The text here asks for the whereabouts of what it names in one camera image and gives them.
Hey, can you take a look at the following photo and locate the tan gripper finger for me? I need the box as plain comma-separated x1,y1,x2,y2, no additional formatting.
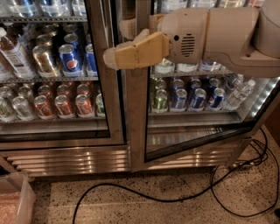
103,29,170,70
119,13,166,40

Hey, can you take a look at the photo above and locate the glass fridge door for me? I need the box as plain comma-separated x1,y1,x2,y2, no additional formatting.
0,0,123,151
125,0,279,163

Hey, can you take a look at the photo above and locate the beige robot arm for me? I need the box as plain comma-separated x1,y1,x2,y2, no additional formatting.
103,0,280,78

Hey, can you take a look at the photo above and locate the steel fridge base grille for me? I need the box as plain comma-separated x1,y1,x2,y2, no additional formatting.
1,137,251,177

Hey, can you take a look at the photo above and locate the front diet dew can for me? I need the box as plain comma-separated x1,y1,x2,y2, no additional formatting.
155,59,175,74

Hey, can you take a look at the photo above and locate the diet dew can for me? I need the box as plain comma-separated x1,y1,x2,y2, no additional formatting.
177,63,198,73
155,59,175,74

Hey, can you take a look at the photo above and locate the silver blue can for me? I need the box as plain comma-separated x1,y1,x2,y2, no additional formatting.
200,61,221,72

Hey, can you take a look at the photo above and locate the green soda can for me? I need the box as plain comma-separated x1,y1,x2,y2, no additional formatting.
152,89,168,113

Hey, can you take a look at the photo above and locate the blue soda can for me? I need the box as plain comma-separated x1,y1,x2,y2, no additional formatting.
171,88,187,110

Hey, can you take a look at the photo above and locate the blue pepsi can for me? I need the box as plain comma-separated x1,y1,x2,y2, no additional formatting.
59,44,83,78

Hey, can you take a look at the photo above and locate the clear water bottle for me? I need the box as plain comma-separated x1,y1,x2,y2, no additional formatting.
223,80,256,111

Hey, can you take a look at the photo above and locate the red soda can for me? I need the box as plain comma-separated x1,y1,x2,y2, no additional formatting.
75,94,95,118

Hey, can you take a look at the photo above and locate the gold soda can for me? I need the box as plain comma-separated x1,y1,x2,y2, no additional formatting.
32,45,60,78

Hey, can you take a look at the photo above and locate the brown tea bottle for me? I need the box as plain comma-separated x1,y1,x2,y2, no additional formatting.
0,27,36,80

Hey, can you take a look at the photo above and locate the clear plastic bin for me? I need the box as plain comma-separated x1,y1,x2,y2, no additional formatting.
0,172,36,224

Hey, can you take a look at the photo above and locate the black floor cable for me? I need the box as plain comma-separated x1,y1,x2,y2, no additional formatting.
71,127,280,224

